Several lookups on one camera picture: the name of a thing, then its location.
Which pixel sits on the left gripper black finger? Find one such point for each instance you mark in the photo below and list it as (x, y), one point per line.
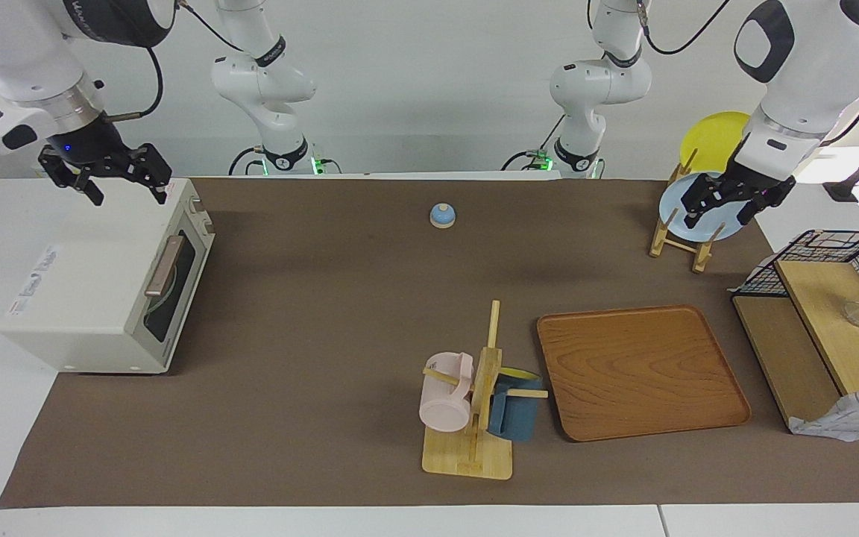
(754, 203)
(705, 195)

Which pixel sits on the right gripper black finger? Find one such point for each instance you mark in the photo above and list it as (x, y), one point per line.
(150, 164)
(71, 177)

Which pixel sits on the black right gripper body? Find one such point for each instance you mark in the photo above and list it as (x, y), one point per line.
(86, 145)

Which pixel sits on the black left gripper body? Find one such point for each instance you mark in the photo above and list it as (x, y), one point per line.
(761, 185)

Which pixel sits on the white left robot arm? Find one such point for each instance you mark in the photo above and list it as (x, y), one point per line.
(810, 67)

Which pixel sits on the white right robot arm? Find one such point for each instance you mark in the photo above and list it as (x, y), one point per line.
(19, 67)

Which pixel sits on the white toaster oven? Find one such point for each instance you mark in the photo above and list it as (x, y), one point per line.
(86, 276)

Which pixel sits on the light blue plate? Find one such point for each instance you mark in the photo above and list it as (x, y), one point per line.
(716, 224)

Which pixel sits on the yellow plate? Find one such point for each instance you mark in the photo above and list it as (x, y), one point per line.
(713, 138)

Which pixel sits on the wooden plate rack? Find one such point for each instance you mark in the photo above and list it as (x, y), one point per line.
(663, 237)

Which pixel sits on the wooden shelf box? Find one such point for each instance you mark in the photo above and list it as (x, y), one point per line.
(832, 328)

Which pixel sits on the brown wooden tray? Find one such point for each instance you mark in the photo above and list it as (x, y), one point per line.
(638, 373)

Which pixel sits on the brown table mat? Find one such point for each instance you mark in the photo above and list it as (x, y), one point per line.
(310, 335)

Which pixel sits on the white patterned cloth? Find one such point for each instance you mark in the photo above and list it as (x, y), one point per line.
(854, 418)

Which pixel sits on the blue call bell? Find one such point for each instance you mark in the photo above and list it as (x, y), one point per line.
(442, 215)

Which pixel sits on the blue mug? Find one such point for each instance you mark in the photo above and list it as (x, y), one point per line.
(515, 418)

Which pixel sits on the pink mug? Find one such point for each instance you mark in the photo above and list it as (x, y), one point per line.
(444, 403)

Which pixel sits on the wooden mug rack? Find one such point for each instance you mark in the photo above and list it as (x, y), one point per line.
(467, 455)

